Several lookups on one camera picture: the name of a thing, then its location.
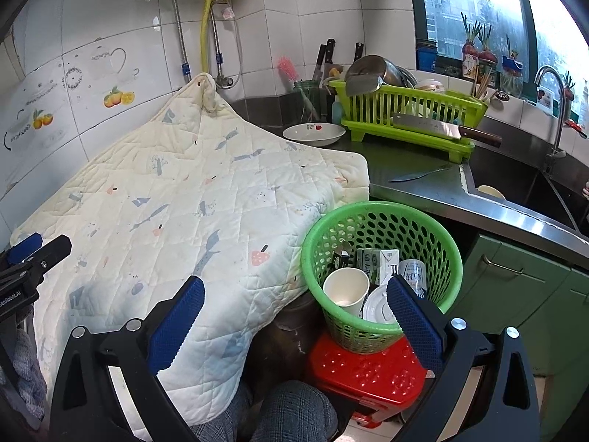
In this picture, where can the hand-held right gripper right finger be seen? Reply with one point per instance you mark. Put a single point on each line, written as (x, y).
(414, 324)

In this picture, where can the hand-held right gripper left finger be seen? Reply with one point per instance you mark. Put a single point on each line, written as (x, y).
(177, 324)

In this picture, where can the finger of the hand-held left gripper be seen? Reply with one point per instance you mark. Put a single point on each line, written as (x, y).
(53, 251)
(25, 246)

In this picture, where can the clear plastic lid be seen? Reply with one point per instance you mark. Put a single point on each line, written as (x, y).
(379, 308)

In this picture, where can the white milk carton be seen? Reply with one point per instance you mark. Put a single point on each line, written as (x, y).
(375, 262)

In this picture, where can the white paper cup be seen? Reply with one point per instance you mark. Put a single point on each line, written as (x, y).
(345, 285)

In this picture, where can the black cardboard box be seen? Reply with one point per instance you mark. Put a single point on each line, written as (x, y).
(343, 260)

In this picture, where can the green plastic basket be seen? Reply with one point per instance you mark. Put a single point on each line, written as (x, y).
(322, 239)

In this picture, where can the grey knit cloth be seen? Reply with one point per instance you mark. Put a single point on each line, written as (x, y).
(23, 363)

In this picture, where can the red plastic stool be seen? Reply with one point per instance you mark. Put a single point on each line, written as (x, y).
(368, 377)

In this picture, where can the green cabinet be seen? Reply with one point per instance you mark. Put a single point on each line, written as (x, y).
(529, 308)

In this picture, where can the dark metal pot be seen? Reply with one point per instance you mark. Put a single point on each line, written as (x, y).
(294, 327)

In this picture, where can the cream quilted blanket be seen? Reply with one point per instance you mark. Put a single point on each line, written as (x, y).
(184, 193)

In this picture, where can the person's leg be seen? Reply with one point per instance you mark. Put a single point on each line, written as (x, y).
(285, 412)

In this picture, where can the white bowl in sink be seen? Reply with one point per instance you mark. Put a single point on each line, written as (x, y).
(490, 192)

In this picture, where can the steel sink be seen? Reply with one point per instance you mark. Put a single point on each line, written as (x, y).
(515, 184)

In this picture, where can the white plate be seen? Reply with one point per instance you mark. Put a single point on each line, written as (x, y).
(313, 134)

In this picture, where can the green dish rack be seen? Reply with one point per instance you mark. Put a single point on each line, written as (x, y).
(391, 103)

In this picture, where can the blue dish soap bottle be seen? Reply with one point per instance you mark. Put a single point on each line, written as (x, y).
(337, 111)

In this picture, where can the white bowl in rack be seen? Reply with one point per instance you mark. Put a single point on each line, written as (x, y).
(430, 86)

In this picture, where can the chopsticks in holder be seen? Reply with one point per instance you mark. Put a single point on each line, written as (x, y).
(481, 85)

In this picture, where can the green glass jar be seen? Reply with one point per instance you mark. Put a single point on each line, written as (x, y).
(307, 99)

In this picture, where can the steel pot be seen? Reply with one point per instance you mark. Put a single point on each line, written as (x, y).
(372, 65)

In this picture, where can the sprouting onion plant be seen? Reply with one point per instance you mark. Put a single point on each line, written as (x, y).
(487, 60)
(511, 73)
(470, 53)

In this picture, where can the blue container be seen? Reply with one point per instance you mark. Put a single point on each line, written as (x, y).
(425, 55)

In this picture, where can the steel faucet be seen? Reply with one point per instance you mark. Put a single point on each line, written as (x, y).
(559, 87)

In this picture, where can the pink bottle brush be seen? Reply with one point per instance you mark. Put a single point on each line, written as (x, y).
(287, 68)

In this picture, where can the window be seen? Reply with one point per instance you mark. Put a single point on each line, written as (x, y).
(460, 4)

